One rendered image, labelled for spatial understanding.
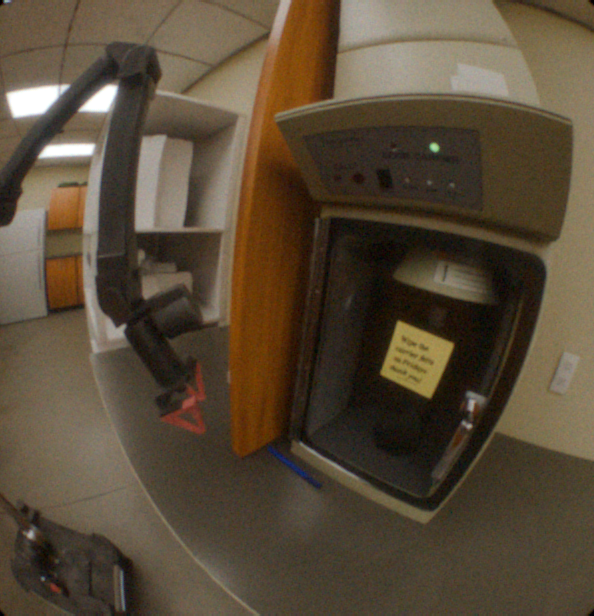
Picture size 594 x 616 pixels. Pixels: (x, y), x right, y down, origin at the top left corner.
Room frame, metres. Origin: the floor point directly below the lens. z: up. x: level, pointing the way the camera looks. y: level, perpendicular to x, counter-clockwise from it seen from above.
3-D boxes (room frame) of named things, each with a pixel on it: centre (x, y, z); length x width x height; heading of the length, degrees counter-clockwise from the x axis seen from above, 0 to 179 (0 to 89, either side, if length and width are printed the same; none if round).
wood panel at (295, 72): (0.55, -0.07, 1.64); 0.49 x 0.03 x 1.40; 141
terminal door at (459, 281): (0.28, -0.14, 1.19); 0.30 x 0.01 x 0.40; 50
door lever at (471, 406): (0.19, -0.20, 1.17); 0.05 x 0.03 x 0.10; 140
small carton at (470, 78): (0.20, -0.16, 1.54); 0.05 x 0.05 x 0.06; 64
